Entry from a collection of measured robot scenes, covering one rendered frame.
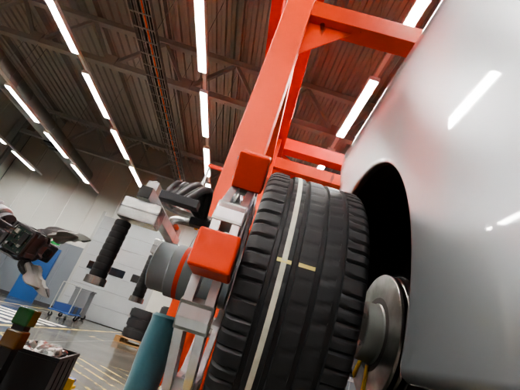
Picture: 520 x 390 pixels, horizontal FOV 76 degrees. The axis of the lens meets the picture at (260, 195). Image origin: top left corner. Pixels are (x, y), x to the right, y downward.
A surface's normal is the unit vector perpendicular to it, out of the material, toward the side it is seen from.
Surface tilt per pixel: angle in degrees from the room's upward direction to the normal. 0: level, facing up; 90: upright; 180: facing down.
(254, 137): 90
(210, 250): 90
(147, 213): 90
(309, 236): 75
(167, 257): 79
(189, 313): 90
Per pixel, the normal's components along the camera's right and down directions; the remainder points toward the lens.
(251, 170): -0.09, 0.17
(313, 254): 0.12, -0.55
